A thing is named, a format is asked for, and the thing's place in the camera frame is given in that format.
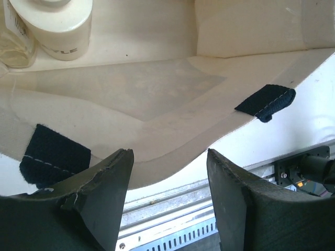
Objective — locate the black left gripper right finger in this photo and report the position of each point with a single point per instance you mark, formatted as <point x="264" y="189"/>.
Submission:
<point x="254" y="214"/>

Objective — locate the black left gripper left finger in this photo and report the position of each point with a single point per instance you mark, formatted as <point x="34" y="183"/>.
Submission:
<point x="82" y="212"/>

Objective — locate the cream canvas tote bag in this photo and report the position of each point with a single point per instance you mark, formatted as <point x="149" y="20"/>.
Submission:
<point x="170" y="79"/>

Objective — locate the cream cylindrical bottle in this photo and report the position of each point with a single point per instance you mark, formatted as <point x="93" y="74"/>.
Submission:
<point x="62" y="28"/>

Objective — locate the clear yellow liquid bottle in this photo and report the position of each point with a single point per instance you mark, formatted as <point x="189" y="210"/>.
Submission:
<point x="18" y="45"/>

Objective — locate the grey slotted cable duct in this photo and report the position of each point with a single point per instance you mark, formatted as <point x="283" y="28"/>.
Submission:
<point x="202" y="228"/>

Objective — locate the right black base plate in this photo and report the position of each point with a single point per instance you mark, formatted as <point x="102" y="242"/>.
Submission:
<point x="285" y="170"/>

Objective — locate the aluminium mounting rail front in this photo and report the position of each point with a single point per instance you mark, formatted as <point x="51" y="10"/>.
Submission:
<point x="168" y="204"/>

